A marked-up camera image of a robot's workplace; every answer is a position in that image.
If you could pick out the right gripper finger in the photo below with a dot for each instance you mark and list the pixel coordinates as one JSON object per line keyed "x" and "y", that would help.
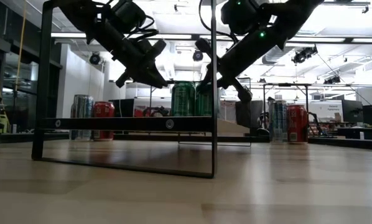
{"x": 206, "y": 80}

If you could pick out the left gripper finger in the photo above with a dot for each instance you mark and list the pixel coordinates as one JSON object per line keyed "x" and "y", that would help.
{"x": 156, "y": 76}
{"x": 150, "y": 81}

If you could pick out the green soda can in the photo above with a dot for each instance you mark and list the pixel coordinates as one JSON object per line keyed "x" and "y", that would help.
{"x": 203, "y": 102}
{"x": 183, "y": 99}

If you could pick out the red cola can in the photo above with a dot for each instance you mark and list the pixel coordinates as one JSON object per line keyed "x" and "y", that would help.
{"x": 103, "y": 109}
{"x": 297, "y": 124}

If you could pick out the tall can with blue tab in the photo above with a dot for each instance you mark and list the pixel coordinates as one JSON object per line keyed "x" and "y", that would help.
{"x": 81, "y": 105}
{"x": 277, "y": 121}

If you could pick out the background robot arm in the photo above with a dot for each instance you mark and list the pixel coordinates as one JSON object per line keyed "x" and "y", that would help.
{"x": 314, "y": 116}
{"x": 262, "y": 123}

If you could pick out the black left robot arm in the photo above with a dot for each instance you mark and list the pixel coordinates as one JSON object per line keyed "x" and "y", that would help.
{"x": 89, "y": 21}

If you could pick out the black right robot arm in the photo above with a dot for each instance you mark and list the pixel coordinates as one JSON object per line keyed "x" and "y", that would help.
{"x": 276, "y": 28}

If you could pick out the black ceiling spotlight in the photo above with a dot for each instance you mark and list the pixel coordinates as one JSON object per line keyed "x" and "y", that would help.
{"x": 94, "y": 59}
{"x": 198, "y": 57}

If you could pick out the red and white box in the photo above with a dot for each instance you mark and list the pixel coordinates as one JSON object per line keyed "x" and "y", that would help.
{"x": 139, "y": 111}

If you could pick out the black track light cluster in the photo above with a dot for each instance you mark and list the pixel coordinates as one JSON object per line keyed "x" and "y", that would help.
{"x": 304, "y": 54}
{"x": 332, "y": 80}

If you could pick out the long ceiling light strip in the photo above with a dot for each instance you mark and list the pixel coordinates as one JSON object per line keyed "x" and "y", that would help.
{"x": 310, "y": 39}

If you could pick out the white sign board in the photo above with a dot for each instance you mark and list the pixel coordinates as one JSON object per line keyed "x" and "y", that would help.
{"x": 333, "y": 109}

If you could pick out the yellow green container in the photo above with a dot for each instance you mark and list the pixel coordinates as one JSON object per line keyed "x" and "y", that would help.
{"x": 3, "y": 123}

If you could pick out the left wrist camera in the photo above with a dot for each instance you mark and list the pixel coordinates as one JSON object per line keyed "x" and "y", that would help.
{"x": 158, "y": 47}

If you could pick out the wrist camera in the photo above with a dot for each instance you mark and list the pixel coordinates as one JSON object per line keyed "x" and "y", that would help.
{"x": 202, "y": 44}
{"x": 158, "y": 47}

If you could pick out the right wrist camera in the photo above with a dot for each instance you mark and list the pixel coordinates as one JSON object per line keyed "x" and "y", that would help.
{"x": 202, "y": 44}

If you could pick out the silver ventilation duct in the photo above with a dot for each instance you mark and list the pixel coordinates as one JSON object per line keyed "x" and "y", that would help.
{"x": 282, "y": 59}

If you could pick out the black background workstation frame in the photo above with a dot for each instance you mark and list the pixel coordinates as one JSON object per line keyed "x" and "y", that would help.
{"x": 285, "y": 84}

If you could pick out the black table frame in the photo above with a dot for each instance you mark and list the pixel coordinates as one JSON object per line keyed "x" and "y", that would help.
{"x": 344, "y": 143}

